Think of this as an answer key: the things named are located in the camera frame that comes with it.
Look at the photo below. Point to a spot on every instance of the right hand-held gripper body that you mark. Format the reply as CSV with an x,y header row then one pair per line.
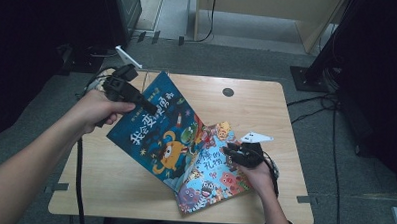
x,y
251,155

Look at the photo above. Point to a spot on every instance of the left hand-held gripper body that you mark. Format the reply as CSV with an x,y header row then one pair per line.
x,y
119,86

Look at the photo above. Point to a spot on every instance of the light blue monster picture book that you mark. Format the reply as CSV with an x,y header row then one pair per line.
x,y
214,176

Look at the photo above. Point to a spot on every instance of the dark blue picture book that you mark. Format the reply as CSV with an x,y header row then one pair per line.
x,y
152,133

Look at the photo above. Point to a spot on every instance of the person's right hand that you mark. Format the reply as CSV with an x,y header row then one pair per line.
x,y
259,177

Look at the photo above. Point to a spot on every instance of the person's left hand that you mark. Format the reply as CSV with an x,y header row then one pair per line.
x,y
96,110

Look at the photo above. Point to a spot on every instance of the dark low stand base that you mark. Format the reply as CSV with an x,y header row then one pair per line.
x,y
78,59

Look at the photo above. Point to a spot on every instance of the black round table grommet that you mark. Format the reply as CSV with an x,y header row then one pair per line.
x,y
228,92

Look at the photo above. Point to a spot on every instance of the dark equipment cabinet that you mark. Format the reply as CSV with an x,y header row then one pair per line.
x,y
123,12

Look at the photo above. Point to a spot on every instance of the grey tape strip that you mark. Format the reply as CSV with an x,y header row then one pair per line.
x,y
57,187

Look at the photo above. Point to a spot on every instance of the light wooden furniture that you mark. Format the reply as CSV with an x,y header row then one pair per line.
x,y
257,4

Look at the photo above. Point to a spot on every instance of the black stand base plate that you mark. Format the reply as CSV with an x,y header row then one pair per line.
x,y
307,79

